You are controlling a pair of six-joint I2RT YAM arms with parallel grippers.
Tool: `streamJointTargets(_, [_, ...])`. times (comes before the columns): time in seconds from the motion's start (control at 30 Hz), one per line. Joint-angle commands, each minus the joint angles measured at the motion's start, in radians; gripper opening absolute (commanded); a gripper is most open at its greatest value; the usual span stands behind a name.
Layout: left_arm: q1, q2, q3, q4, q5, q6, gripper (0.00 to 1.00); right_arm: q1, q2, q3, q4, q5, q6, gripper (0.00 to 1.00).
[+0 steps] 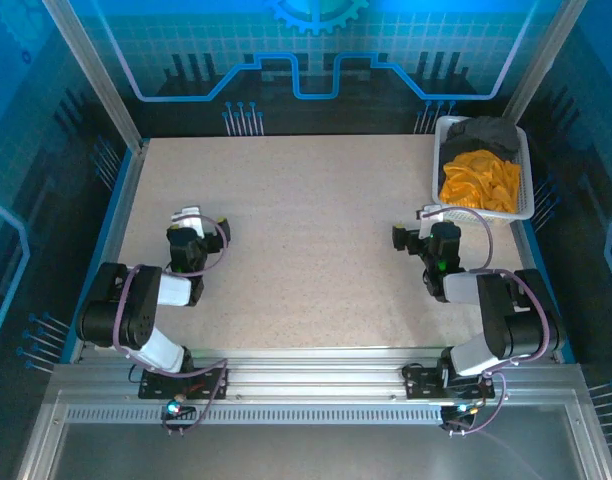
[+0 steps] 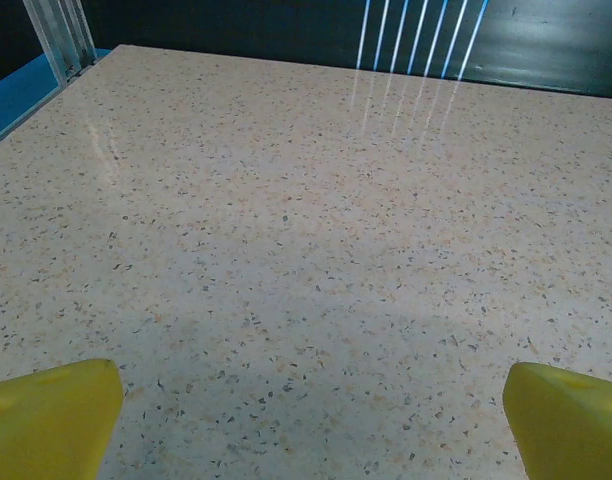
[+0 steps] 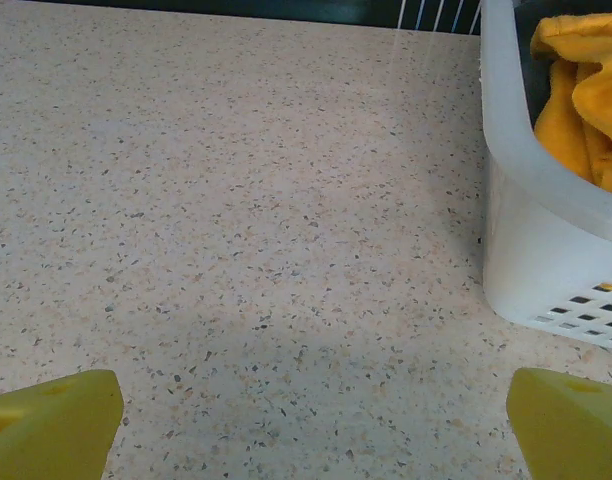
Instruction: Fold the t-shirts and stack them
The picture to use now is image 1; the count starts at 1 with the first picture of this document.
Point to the small lit connector plug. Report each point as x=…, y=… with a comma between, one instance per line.
x=461, y=408
x=175, y=407

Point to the blue gear print backdrop panel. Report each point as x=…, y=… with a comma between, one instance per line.
x=306, y=45

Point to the white perforated plastic basket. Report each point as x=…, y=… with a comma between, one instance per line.
x=527, y=165

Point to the aluminium frame post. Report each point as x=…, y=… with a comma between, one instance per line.
x=540, y=60
x=97, y=75

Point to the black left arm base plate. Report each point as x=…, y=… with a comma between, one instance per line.
x=156, y=387

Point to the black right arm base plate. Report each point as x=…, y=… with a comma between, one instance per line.
x=421, y=382

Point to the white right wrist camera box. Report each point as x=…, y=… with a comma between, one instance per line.
x=431, y=212

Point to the wide aluminium mounting rail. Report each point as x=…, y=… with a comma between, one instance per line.
x=311, y=375

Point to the aluminium table side rail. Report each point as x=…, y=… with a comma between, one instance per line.
x=130, y=185
x=527, y=245

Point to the blue circuit print side panel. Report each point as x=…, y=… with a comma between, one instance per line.
x=31, y=150
x=586, y=150

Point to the yellow t-shirt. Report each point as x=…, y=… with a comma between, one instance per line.
x=481, y=180

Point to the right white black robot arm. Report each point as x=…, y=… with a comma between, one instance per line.
x=491, y=320

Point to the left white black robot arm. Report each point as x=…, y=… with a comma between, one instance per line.
x=136, y=310

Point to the grey metal panel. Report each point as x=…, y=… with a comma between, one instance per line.
x=311, y=450

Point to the dark grey t-shirt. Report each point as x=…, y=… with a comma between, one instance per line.
x=486, y=132

